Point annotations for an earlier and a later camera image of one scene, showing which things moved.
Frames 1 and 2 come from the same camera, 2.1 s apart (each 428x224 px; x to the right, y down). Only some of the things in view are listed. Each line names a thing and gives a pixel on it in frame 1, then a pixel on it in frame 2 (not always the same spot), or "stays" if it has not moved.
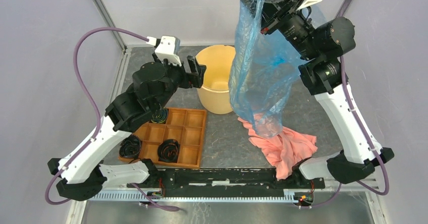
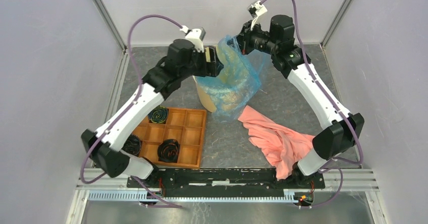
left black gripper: (194, 79) -> (212, 68)
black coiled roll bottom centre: (168, 151) stays
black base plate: (232, 180) stays
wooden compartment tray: (185, 125) stays
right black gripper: (278, 10) -> (244, 38)
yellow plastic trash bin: (214, 95) stays
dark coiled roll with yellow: (160, 116) stays
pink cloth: (283, 150) stays
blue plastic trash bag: (261, 69) -> (231, 90)
